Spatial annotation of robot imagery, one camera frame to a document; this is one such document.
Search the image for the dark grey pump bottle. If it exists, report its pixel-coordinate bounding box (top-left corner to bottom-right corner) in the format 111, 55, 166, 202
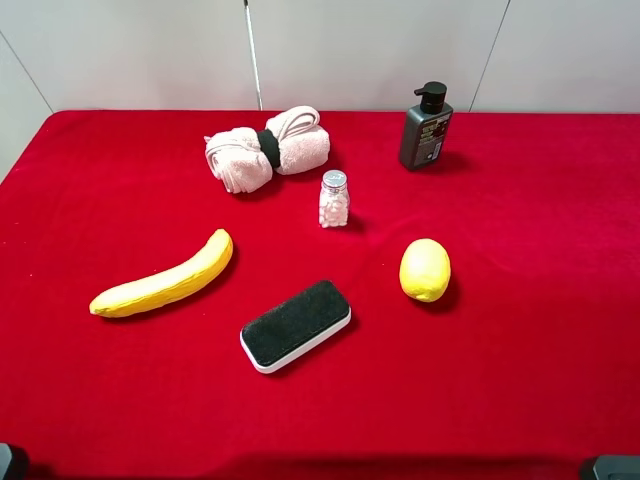
399, 81, 454, 171

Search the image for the white vertical pole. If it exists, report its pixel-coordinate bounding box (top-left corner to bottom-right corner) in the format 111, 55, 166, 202
243, 0, 263, 111

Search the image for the yellow lemon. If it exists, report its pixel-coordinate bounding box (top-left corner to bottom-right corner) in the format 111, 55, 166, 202
399, 238, 451, 303

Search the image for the red table cloth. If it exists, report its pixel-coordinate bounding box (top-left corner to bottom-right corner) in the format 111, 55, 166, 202
1, 111, 639, 479

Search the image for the black object bottom left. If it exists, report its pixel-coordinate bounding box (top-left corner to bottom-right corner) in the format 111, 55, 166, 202
0, 443, 30, 480

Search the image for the black object bottom right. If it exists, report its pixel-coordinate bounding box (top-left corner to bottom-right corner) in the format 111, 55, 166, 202
579, 455, 640, 480

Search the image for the black and white eraser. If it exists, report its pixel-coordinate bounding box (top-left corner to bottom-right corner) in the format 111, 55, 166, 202
240, 280, 352, 374

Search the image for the yellow banana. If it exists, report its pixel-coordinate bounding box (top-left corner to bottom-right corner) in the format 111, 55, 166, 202
89, 229, 233, 318

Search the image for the black object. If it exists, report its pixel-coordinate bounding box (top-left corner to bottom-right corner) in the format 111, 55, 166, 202
0, 443, 30, 480
579, 455, 640, 480

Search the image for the clear bottle of white pills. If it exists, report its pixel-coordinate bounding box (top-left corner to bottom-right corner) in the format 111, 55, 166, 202
319, 170, 350, 228

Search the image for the rolled pink towel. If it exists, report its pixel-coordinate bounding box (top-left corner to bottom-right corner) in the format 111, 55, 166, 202
204, 106, 330, 194

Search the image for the black elastic band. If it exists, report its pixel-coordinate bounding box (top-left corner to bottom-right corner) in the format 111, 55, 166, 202
256, 128, 281, 170

